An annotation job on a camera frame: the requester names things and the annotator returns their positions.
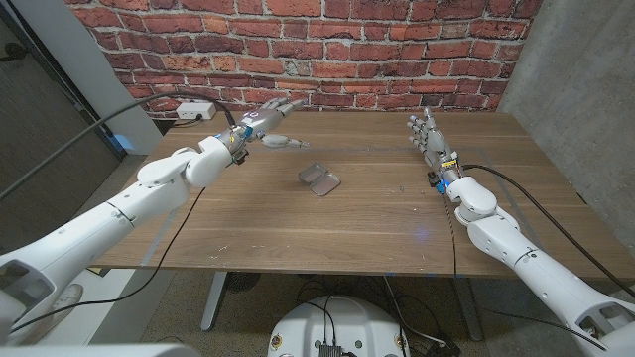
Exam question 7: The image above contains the white robot torso edge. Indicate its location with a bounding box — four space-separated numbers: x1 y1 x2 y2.
0 344 202 357

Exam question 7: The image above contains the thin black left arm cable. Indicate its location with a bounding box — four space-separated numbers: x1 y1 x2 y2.
8 186 207 334

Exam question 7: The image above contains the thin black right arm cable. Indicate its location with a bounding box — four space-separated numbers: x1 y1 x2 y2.
440 192 609 352

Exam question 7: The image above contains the white floor cable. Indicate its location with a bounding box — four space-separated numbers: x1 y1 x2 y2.
382 275 447 347

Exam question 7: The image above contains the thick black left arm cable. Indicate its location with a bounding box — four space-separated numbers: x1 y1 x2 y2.
0 91 237 199

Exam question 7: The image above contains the black power adapter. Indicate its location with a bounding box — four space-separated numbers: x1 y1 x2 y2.
425 336 462 357

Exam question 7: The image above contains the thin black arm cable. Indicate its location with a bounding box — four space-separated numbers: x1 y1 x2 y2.
440 192 609 352
8 186 207 334

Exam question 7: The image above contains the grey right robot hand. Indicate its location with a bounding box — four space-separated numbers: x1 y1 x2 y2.
406 106 461 175

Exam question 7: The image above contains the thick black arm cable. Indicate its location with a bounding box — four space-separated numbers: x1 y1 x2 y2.
0 91 237 199
460 163 635 298

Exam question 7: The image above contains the white power strip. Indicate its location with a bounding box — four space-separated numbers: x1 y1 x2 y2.
176 101 217 121

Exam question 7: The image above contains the printed red brick backdrop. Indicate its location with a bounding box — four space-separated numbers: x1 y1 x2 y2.
63 0 545 120

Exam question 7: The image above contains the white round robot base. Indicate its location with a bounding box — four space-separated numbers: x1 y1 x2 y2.
267 296 411 357

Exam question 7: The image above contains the thin black base cable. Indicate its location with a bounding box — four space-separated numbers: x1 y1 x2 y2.
303 299 339 346

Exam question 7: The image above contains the black door handle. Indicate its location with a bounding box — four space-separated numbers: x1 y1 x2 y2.
0 42 29 63

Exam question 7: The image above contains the silver hinged metal tin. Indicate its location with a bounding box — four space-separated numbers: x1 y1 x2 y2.
298 162 342 197

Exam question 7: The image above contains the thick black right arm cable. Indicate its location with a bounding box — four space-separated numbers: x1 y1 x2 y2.
460 163 635 298

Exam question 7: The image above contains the black round fan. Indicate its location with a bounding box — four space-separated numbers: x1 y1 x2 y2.
225 271 262 294

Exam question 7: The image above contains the dark grey door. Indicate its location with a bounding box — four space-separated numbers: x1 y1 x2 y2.
0 0 125 257

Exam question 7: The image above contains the grey table leg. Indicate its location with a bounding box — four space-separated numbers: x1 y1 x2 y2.
200 271 229 332
453 277 485 342

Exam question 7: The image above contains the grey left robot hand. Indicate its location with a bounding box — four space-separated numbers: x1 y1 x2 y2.
236 97 312 150

